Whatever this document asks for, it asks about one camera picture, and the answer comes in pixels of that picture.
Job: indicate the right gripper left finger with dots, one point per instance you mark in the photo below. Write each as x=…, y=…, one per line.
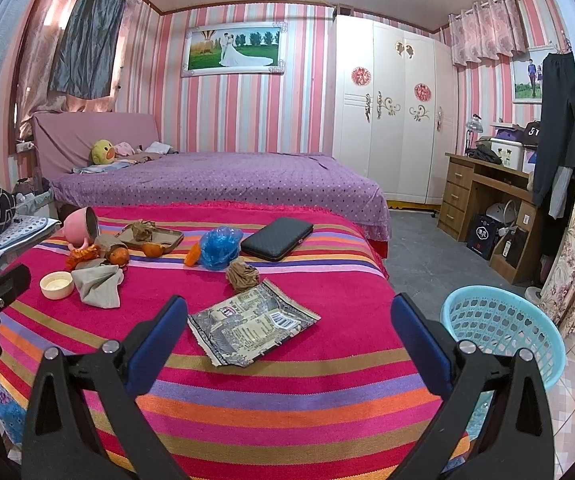
x=60, y=439

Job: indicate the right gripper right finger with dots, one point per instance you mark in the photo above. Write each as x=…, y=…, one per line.
x=516, y=439

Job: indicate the printed foil snack wrapper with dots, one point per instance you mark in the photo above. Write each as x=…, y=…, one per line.
x=244, y=327

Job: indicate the white round lid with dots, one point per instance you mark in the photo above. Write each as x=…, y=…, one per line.
x=57, y=285

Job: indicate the orange peel fragments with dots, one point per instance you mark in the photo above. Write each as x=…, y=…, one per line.
x=81, y=255

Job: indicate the pink mug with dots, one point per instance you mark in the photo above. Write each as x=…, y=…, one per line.
x=80, y=228

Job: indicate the light blue plastic basket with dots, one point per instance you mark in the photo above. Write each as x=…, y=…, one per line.
x=501, y=323

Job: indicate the crumpled brown paper on case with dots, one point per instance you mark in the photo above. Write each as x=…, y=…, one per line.
x=143, y=231

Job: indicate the orange peel half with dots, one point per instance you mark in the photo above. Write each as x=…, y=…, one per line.
x=152, y=250

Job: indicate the pink headboard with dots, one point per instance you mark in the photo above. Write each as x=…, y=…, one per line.
x=63, y=141

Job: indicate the yellow duck plush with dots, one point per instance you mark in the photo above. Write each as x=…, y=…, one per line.
x=102, y=153

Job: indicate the brown phone case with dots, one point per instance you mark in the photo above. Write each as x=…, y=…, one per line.
x=169, y=239

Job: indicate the small orange peel piece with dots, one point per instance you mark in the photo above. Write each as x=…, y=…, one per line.
x=193, y=256

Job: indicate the black box under desk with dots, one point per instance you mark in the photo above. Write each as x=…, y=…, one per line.
x=483, y=235

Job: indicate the blue crumpled plastic bag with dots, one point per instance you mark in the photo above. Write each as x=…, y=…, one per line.
x=218, y=247

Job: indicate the striped pink red blanket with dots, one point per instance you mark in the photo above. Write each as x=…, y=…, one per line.
x=341, y=400

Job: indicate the grey window curtain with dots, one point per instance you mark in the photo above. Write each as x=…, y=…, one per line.
x=85, y=57

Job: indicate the wooden desk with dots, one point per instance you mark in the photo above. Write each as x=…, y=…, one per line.
x=473, y=186

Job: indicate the black leather wallet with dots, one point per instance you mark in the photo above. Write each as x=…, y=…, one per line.
x=276, y=240

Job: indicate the white storage box on desk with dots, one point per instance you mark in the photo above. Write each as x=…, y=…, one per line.
x=510, y=152

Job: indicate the hanging black clothes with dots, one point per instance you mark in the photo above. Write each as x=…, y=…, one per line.
x=556, y=149

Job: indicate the desk lamp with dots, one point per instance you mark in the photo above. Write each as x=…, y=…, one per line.
x=473, y=130

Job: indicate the purple dotted bedspread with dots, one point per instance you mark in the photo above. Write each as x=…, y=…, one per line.
x=278, y=179

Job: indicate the framed wedding photo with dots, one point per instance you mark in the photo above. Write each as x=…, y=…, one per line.
x=235, y=48

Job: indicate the small framed photo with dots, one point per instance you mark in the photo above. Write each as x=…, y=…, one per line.
x=527, y=74

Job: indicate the white wardrobe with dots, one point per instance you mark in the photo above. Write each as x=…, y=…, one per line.
x=395, y=111

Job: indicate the pink valance curtain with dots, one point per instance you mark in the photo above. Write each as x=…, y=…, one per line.
x=487, y=31

